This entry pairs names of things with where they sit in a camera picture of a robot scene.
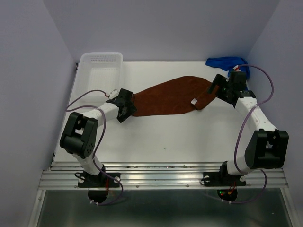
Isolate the white plastic basket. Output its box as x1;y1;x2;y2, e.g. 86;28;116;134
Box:
73;52;124;105

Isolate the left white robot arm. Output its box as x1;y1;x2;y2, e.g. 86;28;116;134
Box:
59;88;137;186

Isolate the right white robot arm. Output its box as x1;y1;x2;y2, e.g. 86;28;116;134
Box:
208;71;289;184

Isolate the blue towel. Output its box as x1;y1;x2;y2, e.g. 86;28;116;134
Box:
205;56;248;77

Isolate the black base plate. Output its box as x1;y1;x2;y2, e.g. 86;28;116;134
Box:
201;172;246;188
74;171;120;189

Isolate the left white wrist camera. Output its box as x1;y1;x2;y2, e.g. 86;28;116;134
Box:
108;89;119;99

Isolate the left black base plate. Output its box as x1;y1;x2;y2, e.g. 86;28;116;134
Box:
74;171;120;189

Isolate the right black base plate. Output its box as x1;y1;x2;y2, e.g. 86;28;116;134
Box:
201;172;246;188

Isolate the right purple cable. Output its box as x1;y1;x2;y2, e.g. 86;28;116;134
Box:
203;64;275;204

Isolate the aluminium rail frame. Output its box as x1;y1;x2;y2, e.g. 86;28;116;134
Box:
29;150;298;227

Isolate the brown towel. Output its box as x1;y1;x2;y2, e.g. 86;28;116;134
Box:
132;76;215;117

